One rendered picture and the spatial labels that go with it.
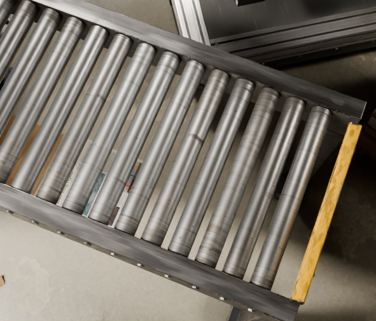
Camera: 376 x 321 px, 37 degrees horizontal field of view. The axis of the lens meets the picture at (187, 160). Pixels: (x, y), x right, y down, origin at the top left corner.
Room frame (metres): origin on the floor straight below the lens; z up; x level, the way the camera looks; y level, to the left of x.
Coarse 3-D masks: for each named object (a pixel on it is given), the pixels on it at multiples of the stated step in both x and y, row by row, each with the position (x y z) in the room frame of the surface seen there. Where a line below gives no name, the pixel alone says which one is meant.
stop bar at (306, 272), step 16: (352, 128) 0.46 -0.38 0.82; (352, 144) 0.42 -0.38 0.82; (336, 176) 0.35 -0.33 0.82; (336, 192) 0.31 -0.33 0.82; (320, 208) 0.28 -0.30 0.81; (320, 224) 0.24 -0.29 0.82; (320, 240) 0.20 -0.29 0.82; (304, 256) 0.17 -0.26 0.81; (304, 272) 0.13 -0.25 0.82; (304, 288) 0.10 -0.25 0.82
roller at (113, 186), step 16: (160, 64) 0.63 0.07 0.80; (176, 64) 0.64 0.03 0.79; (160, 80) 0.59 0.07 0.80; (144, 96) 0.55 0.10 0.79; (160, 96) 0.55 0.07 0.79; (144, 112) 0.50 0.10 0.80; (144, 128) 0.47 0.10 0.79; (128, 144) 0.42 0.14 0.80; (128, 160) 0.38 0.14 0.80; (112, 176) 0.35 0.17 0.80; (128, 176) 0.35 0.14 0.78; (112, 192) 0.31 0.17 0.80; (96, 208) 0.27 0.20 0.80; (112, 208) 0.27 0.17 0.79
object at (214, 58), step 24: (48, 0) 0.80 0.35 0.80; (72, 0) 0.80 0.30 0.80; (96, 24) 0.74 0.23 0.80; (120, 24) 0.74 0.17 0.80; (144, 24) 0.74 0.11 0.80; (168, 48) 0.67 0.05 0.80; (192, 48) 0.67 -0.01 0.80; (216, 48) 0.67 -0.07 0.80; (240, 72) 0.61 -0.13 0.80; (264, 72) 0.61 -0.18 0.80; (288, 96) 0.56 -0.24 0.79; (312, 96) 0.55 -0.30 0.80; (336, 96) 0.55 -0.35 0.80; (336, 120) 0.51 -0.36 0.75
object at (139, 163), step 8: (88, 144) 0.69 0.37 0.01; (112, 152) 0.66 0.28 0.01; (80, 160) 0.62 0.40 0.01; (112, 160) 0.63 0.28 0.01; (104, 168) 0.60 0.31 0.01; (136, 168) 0.60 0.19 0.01; (72, 176) 0.56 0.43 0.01; (104, 176) 0.56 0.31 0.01; (96, 184) 0.53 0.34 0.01; (128, 184) 0.54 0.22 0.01; (64, 192) 0.50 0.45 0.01; (96, 192) 0.50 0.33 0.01; (128, 192) 0.50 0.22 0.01; (120, 200) 0.48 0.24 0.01; (88, 208) 0.44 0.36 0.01; (120, 208) 0.44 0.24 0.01; (112, 216) 0.42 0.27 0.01; (112, 224) 0.39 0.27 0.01
